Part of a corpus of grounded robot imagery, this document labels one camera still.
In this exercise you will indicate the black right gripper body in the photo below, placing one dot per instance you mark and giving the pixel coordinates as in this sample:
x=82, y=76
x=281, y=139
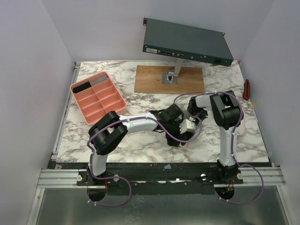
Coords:
x=199, y=113

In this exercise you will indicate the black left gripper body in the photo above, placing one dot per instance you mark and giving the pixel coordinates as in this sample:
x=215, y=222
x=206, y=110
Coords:
x=174, y=130

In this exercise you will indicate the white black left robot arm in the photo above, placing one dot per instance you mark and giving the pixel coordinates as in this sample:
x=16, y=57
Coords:
x=108, y=132

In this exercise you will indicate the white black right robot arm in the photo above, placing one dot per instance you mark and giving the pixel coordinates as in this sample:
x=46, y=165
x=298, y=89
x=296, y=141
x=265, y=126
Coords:
x=227, y=115

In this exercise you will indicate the metal support stand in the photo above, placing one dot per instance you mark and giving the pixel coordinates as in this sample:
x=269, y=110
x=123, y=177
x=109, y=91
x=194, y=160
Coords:
x=174, y=71

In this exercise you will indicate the white pink-trimmed cloth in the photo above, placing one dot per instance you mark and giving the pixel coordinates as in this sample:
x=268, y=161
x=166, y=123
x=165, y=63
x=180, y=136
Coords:
x=242, y=127

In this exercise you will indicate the wooden base board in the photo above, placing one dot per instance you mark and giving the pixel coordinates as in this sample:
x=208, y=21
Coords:
x=159, y=80

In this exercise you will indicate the red black utility knife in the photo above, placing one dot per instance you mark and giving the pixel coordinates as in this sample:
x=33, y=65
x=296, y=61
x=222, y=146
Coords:
x=246, y=91

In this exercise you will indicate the blue-grey rack network device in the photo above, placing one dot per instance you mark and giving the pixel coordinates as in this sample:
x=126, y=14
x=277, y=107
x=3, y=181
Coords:
x=186, y=42

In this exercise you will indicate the pink compartment organizer tray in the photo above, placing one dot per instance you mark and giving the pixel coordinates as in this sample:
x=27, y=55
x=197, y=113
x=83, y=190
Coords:
x=95, y=102

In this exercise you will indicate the grey striped item in tray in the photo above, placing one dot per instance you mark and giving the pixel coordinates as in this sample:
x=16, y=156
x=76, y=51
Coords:
x=99, y=80

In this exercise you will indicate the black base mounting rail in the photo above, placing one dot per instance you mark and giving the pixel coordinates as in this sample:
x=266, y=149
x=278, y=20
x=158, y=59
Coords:
x=153, y=178

